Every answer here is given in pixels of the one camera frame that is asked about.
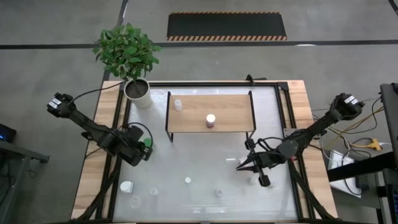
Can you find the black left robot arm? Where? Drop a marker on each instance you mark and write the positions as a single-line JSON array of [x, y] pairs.
[[90, 127]]

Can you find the black floor mat hazard stripes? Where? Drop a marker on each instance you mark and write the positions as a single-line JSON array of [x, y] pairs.
[[227, 25]]

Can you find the black camera clamp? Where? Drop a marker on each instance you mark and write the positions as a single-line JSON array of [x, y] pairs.
[[250, 79]]

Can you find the black aluminium table frame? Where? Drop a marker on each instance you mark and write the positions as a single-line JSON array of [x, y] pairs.
[[217, 84]]

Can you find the green caffeine bottle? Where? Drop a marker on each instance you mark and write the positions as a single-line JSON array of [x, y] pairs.
[[147, 142]]

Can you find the black desk bar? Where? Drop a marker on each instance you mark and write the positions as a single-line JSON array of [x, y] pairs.
[[357, 169]]

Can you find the white melatonin bottle blue label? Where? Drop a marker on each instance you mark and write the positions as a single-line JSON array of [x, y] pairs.
[[127, 187]]

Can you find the white papers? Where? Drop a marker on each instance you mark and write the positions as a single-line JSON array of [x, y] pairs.
[[337, 161]]

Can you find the small clear bottle white cap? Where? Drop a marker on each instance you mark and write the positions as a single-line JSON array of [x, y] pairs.
[[187, 180]]

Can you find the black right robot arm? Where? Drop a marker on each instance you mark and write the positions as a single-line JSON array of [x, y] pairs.
[[323, 124]]

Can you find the green leafy plant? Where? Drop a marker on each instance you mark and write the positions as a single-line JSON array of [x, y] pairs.
[[127, 51]]

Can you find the pink bottle with white cap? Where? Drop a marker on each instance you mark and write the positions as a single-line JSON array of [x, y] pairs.
[[210, 119]]

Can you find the yellow power splitter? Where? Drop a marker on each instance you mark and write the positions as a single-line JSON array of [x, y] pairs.
[[374, 144]]

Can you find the white round plant pot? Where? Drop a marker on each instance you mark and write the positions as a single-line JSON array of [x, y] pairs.
[[141, 100]]

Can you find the wooden shelf with black frame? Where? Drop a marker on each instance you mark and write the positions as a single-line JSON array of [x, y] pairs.
[[230, 109]]

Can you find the black device with blue light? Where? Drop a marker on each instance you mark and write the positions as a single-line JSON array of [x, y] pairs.
[[7, 132]]

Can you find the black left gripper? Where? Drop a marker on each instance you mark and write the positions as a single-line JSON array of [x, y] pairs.
[[133, 149]]

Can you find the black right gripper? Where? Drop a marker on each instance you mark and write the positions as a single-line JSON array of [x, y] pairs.
[[267, 158]]

